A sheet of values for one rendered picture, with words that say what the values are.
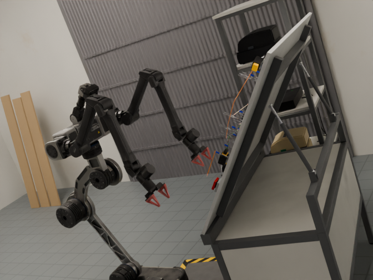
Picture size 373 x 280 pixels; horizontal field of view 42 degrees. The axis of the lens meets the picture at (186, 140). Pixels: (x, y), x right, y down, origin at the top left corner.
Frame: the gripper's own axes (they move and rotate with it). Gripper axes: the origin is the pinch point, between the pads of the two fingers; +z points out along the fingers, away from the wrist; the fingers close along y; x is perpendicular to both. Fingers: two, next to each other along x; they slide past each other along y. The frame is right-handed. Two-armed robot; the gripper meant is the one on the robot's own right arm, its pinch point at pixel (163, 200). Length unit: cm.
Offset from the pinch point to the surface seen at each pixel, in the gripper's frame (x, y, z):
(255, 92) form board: -87, 3, -6
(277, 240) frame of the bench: -39, 1, 52
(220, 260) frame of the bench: -6.5, -4.9, 43.2
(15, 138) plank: 391, 236, -222
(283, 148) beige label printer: 0, 125, 31
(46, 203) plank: 415, 218, -122
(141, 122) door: 221, 274, -99
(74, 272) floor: 233, 70, -12
